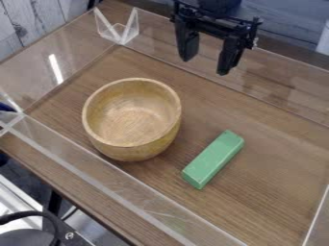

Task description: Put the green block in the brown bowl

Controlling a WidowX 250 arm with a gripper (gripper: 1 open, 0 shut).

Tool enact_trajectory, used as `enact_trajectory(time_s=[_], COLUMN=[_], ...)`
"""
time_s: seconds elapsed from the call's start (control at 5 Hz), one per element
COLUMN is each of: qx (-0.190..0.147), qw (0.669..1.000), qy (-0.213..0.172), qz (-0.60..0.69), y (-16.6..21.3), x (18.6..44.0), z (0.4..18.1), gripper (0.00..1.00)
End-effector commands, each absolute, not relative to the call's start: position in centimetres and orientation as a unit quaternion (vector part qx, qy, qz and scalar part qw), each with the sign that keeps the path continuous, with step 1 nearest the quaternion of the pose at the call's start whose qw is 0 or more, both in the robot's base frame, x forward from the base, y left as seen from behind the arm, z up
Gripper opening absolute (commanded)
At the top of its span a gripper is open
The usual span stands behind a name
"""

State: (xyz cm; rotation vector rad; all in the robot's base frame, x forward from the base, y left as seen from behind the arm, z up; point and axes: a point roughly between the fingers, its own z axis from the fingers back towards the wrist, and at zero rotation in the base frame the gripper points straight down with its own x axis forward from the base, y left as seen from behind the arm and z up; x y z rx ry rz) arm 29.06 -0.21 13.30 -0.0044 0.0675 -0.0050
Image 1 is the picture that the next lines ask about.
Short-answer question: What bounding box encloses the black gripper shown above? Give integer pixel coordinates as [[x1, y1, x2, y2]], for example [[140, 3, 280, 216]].
[[172, 0, 263, 76]]

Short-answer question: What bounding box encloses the brown wooden bowl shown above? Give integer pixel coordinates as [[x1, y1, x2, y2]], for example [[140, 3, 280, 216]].
[[82, 78, 182, 161]]

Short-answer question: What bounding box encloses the green rectangular block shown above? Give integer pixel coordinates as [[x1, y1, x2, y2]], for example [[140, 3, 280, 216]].
[[181, 130, 245, 189]]

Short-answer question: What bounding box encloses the black metal table leg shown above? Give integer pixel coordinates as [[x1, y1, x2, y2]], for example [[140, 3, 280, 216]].
[[49, 190, 63, 215]]

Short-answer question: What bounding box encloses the clear acrylic corner bracket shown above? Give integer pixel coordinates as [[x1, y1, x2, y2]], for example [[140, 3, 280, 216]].
[[94, 8, 140, 45]]

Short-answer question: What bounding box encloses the clear acrylic front wall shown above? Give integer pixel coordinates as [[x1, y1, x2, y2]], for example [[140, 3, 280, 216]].
[[0, 93, 248, 246]]

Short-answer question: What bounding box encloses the black cable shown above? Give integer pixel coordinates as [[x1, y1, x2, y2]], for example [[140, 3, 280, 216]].
[[0, 209, 66, 246]]

